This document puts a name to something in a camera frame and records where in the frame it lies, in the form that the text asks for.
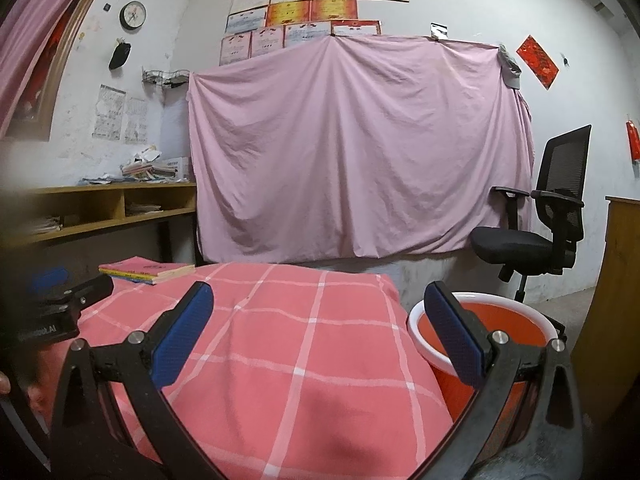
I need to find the grey cloth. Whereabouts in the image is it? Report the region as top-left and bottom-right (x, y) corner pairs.
(499, 44), (522, 88)

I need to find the yellow softcover book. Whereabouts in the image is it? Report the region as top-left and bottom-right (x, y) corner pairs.
(107, 274), (171, 286)

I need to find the wooden cabinet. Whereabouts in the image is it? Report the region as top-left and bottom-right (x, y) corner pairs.
(572, 196), (640, 426)

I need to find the stack of colourful books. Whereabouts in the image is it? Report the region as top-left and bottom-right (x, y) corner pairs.
(98, 256), (196, 279)

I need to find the white paper wall chart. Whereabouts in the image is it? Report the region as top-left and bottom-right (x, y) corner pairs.
(123, 97), (149, 144)
(92, 85), (126, 141)

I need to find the pink hanging sheet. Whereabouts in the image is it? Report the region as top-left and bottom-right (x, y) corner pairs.
(187, 35), (535, 264)

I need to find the pink checkered tablecloth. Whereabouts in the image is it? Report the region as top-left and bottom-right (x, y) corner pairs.
(37, 261), (456, 480)

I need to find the orange plastic bucket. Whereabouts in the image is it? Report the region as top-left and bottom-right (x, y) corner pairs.
(407, 292), (568, 461)

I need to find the white cardboard box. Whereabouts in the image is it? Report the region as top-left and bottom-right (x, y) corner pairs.
(159, 156), (193, 183)

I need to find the wooden window frame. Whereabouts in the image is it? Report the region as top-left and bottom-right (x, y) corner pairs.
(0, 0), (121, 142)

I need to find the group of wall certificates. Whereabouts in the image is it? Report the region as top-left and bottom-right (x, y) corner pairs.
(220, 0), (410, 66)

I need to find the thick stack of shelf papers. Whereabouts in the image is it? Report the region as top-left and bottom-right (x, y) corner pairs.
(30, 216), (63, 235)

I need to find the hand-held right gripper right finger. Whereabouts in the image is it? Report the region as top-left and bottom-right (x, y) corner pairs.
(424, 281), (586, 480)

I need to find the black cap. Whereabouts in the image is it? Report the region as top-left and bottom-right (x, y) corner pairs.
(108, 38), (132, 71)

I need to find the black office chair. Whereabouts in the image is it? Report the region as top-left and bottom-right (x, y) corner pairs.
(470, 125), (592, 303)

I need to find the pile of loose papers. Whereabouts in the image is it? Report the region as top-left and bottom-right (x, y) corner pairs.
(80, 143), (173, 184)

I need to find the red paper wall decoration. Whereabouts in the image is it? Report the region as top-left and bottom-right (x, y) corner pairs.
(516, 35), (559, 91)

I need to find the wire wall rack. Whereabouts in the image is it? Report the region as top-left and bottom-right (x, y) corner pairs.
(141, 66), (190, 89)

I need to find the red hanging ornament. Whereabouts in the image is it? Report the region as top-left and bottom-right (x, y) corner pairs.
(625, 117), (640, 163)

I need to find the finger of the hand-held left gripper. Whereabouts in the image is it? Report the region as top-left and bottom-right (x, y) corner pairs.
(25, 267), (69, 297)
(37, 275), (115, 318)

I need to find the round wall clock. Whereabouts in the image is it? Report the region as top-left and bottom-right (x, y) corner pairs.
(119, 1), (147, 29)

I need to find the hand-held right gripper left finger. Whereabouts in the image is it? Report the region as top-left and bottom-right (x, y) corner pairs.
(50, 281), (226, 480)

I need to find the pink curtain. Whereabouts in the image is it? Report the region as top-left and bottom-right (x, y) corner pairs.
(0, 0), (101, 131)

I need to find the wooden shelf desk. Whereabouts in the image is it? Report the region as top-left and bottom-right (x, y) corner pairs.
(0, 182), (198, 281)

